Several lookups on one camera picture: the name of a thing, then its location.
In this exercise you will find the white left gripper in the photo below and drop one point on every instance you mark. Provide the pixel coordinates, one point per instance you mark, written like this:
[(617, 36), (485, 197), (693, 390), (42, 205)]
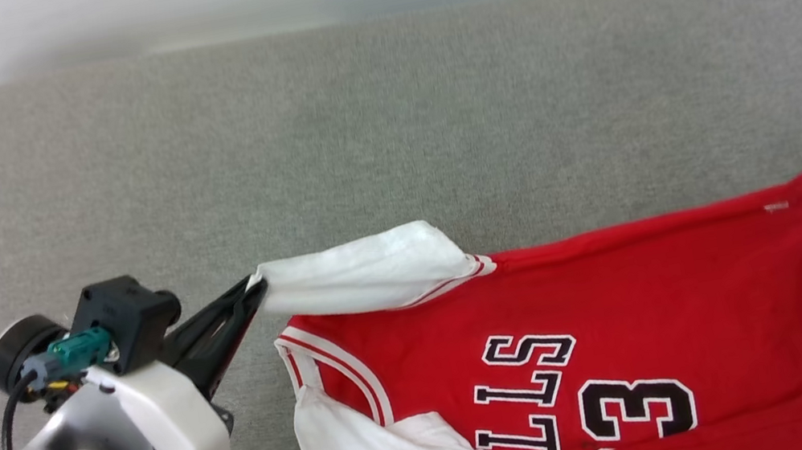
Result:
[(183, 432)]

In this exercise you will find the red white Bulls jersey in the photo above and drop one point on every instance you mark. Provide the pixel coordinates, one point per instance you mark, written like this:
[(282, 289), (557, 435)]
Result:
[(708, 304)]

